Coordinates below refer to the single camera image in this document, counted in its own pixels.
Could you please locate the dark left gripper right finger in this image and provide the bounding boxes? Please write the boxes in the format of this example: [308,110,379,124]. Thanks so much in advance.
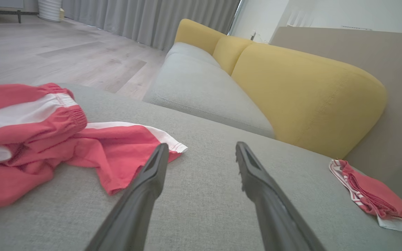
[235,141,327,251]

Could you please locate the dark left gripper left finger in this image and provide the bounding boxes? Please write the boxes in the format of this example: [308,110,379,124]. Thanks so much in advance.
[84,143,170,251]

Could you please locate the red white basketball jersey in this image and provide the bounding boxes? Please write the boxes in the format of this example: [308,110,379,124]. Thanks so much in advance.
[329,159,402,233]

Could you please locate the red white-striped shorts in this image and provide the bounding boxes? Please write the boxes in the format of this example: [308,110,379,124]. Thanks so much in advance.
[0,83,188,213]

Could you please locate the grey yellow sofa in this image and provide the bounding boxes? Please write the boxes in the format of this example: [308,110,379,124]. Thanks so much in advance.
[0,83,402,251]

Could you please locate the grey sofa seat cushion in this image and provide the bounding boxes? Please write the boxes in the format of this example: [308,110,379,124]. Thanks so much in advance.
[142,52,275,139]
[165,42,221,68]

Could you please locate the small yellow sofa back cushion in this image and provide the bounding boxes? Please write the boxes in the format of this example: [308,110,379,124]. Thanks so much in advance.
[212,36,255,76]
[174,18,226,55]

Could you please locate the grey pleated curtain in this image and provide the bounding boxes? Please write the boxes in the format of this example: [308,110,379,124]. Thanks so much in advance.
[61,0,240,51]

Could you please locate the white ribbed planter pot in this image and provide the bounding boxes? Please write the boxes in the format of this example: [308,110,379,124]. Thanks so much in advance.
[38,0,62,22]

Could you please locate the grey cabinet with dark legs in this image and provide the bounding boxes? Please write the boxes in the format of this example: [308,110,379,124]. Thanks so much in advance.
[0,0,39,23]

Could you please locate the white slatted rail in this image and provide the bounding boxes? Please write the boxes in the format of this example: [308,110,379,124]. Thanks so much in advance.
[286,9,313,28]

